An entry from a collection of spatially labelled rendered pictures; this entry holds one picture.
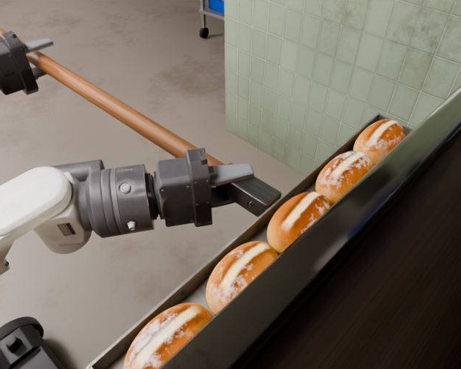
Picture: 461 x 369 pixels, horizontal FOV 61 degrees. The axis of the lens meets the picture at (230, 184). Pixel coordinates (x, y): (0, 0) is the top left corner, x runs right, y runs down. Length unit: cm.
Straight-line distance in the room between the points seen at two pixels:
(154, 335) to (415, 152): 26
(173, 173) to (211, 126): 220
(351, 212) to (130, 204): 34
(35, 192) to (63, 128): 240
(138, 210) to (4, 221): 14
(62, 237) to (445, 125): 44
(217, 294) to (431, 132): 25
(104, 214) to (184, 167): 11
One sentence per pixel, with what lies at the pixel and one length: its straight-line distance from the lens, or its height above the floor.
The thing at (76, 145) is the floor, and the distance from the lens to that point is 270.
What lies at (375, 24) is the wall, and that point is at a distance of 176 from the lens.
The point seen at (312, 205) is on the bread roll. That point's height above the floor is 123.
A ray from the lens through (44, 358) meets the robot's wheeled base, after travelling 162.
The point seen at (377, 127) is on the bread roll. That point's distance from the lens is 60.
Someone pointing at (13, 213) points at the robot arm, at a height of 124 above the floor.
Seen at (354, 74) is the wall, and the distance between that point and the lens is 187.
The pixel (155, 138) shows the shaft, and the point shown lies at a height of 120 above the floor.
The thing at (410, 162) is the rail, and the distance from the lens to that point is 22.
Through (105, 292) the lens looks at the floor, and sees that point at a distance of 190.
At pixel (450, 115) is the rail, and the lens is 27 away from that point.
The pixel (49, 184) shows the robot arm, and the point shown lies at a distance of 50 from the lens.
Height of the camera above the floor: 157
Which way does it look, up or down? 44 degrees down
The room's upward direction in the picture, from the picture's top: straight up
